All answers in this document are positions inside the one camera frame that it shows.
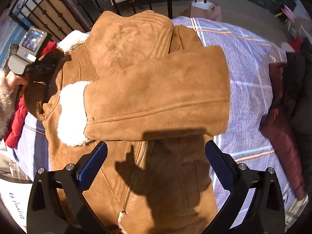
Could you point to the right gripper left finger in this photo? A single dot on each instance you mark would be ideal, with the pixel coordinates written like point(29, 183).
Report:
point(44, 210)

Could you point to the red puffer jacket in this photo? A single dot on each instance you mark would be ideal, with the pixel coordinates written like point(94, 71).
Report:
point(13, 135)

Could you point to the black iron bed frame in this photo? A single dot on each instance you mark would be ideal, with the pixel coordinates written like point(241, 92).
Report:
point(59, 17)

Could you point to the purple plaid bed sheet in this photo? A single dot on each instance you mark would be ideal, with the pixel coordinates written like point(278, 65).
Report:
point(248, 57)

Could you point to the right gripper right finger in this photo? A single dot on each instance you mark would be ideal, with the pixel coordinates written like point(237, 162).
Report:
point(266, 212)

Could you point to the person's left hand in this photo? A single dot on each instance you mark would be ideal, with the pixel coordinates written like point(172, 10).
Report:
point(14, 80)

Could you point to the brown suede shearling coat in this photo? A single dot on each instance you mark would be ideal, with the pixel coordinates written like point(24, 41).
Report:
point(155, 95)

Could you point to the maroon puffer jacket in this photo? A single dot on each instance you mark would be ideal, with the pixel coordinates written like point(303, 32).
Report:
point(276, 128)

